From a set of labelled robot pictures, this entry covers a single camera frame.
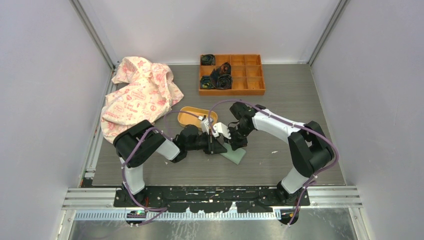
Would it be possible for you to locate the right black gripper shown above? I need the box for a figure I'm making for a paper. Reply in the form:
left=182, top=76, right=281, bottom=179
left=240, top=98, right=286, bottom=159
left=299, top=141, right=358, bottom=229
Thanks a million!
left=222, top=123, right=253, bottom=151

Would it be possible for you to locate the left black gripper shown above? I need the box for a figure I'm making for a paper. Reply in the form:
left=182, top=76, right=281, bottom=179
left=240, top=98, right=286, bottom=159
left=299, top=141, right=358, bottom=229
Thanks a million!
left=186, top=130, right=227, bottom=155

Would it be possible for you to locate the light green card holder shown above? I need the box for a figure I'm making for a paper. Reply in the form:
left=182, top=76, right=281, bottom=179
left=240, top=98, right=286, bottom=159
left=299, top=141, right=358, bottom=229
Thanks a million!
left=221, top=142, right=246, bottom=165

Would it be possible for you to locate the yellow oval tray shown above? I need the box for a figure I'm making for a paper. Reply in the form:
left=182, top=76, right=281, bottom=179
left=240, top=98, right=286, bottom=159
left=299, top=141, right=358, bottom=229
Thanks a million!
left=177, top=106, right=209, bottom=131

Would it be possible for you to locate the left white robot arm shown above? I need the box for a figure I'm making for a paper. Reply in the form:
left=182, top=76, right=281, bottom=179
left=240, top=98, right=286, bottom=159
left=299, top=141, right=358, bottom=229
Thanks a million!
left=113, top=120, right=228, bottom=207

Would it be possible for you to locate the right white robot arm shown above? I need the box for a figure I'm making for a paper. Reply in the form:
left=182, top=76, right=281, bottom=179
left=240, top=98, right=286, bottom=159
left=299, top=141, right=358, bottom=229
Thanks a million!
left=227, top=102, right=335, bottom=206

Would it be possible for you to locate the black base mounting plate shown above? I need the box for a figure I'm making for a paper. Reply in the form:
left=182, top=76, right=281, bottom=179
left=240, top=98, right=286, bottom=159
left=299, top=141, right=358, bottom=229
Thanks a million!
left=135, top=185, right=310, bottom=213

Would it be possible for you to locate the dark rolled sock bottom-middle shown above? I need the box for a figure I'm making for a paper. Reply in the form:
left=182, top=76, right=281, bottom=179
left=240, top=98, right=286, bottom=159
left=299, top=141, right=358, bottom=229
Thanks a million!
left=215, top=74, right=233, bottom=90

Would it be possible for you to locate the dark rolled sock bottom-left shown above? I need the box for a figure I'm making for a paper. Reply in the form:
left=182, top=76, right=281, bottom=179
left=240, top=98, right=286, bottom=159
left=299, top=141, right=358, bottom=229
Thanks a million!
left=199, top=75, right=215, bottom=90

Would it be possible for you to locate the orange compartment organizer box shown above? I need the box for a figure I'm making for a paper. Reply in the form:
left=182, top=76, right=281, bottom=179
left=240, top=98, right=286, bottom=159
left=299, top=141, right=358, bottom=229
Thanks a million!
left=198, top=54, right=266, bottom=96

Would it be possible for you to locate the dark rolled sock middle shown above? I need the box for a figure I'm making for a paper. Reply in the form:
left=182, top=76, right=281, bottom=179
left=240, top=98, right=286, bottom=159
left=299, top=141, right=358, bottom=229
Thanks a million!
left=209, top=62, right=232, bottom=80

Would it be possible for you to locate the dark rolled sock top-left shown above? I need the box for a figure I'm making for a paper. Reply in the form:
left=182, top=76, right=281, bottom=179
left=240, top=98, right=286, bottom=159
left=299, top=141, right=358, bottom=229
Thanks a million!
left=200, top=54, right=216, bottom=66

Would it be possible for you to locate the pink patterned cloth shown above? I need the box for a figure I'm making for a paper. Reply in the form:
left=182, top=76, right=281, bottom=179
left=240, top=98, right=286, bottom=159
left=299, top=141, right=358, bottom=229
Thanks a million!
left=100, top=56, right=184, bottom=143

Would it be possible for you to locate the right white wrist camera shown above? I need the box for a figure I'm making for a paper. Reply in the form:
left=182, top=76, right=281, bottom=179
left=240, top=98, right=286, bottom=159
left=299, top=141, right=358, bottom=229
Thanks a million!
left=212, top=122, right=231, bottom=139

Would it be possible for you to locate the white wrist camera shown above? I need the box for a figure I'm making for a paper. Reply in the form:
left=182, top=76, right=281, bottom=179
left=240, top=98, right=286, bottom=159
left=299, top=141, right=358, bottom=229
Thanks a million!
left=200, top=115, right=216, bottom=135
left=212, top=122, right=231, bottom=139

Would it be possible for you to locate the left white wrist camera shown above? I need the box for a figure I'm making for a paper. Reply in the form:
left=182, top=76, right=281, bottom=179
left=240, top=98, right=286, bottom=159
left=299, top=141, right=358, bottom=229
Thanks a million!
left=200, top=115, right=216, bottom=135

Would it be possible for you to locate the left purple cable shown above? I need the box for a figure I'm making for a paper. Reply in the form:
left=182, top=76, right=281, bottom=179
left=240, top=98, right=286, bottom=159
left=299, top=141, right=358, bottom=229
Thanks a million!
left=120, top=110, right=205, bottom=227

